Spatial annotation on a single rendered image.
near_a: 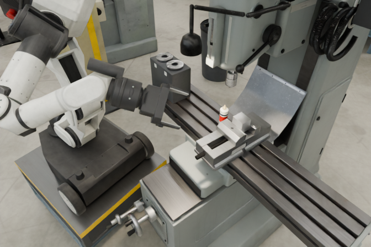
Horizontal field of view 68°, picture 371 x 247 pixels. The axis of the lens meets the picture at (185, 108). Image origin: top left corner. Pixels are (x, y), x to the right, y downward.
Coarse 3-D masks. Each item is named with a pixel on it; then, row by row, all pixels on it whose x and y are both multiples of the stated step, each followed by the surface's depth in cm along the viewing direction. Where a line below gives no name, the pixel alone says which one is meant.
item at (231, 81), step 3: (228, 75) 111; (237, 75) 112; (228, 78) 112; (231, 78) 111; (234, 78) 111; (225, 81) 115; (228, 81) 112; (231, 81) 112; (234, 81) 112; (228, 84) 113; (231, 84) 113; (234, 84) 113
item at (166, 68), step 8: (160, 56) 148; (168, 56) 148; (152, 64) 150; (160, 64) 144; (168, 64) 142; (176, 64) 144; (184, 64) 144; (152, 72) 154; (160, 72) 146; (168, 72) 138; (176, 72) 138; (184, 72) 141; (152, 80) 159; (160, 80) 150; (168, 80) 142; (176, 80) 140; (184, 80) 144; (184, 88) 147; (168, 96) 149; (176, 96) 147; (184, 96) 151
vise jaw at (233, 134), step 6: (228, 120) 122; (222, 126) 120; (228, 126) 119; (234, 126) 119; (222, 132) 119; (228, 132) 117; (234, 132) 116; (240, 132) 116; (228, 138) 117; (234, 138) 115; (240, 138) 114; (234, 144) 115
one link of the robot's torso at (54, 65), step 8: (72, 40) 129; (72, 48) 133; (64, 56) 127; (72, 56) 131; (80, 56) 130; (48, 64) 124; (56, 64) 123; (64, 64) 129; (72, 64) 132; (80, 64) 130; (56, 72) 126; (64, 72) 125; (72, 72) 133; (80, 72) 135; (64, 80) 128; (72, 80) 134; (88, 104) 134; (96, 104) 138; (80, 112) 132; (88, 112) 137
